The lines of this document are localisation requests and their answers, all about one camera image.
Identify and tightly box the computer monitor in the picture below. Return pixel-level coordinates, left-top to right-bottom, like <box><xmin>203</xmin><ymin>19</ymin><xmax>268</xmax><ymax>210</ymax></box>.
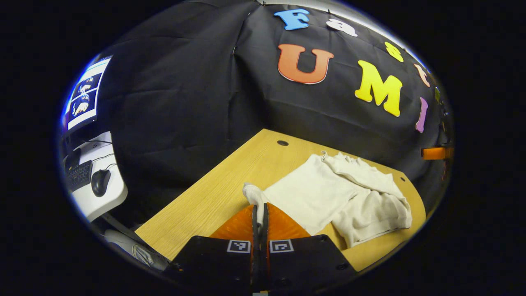
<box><xmin>62</xmin><ymin>55</ymin><xmax>113</xmax><ymax>132</ymax></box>

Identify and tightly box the black computer mouse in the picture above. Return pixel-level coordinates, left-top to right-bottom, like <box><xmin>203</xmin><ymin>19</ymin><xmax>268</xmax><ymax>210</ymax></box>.
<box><xmin>91</xmin><ymin>169</ymin><xmax>111</xmax><ymax>197</ymax></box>

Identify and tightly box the white desk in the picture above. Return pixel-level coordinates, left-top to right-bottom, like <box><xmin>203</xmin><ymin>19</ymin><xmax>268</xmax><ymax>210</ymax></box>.
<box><xmin>62</xmin><ymin>132</ymin><xmax>128</xmax><ymax>222</ymax></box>

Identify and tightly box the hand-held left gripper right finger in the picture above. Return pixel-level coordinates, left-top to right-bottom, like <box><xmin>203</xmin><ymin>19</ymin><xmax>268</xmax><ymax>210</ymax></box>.
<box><xmin>263</xmin><ymin>202</ymin><xmax>358</xmax><ymax>293</ymax></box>

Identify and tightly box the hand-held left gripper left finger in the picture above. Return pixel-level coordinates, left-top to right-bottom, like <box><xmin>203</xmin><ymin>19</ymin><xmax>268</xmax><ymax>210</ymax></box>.
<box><xmin>162</xmin><ymin>204</ymin><xmax>258</xmax><ymax>294</ymax></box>

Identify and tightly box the black keyboard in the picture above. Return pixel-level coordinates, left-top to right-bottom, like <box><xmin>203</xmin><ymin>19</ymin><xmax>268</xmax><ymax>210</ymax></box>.
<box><xmin>65</xmin><ymin>160</ymin><xmax>93</xmax><ymax>193</ymax></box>

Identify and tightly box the small black box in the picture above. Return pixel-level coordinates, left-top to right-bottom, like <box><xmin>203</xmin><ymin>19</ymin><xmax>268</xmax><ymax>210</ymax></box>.
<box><xmin>64</xmin><ymin>149</ymin><xmax>82</xmax><ymax>171</ymax></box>

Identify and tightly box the white rounded object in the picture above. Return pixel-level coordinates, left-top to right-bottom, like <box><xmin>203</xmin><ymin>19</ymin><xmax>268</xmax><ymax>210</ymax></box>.
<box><xmin>105</xmin><ymin>229</ymin><xmax>170</xmax><ymax>271</ymax></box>

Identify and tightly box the black backdrop cloth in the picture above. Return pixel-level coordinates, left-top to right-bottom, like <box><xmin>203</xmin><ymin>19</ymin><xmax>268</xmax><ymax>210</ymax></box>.
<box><xmin>99</xmin><ymin>0</ymin><xmax>452</xmax><ymax>231</ymax></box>

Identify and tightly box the cream white garment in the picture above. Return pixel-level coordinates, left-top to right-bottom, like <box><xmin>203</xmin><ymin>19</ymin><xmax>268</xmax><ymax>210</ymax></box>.
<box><xmin>242</xmin><ymin>151</ymin><xmax>413</xmax><ymax>248</ymax></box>

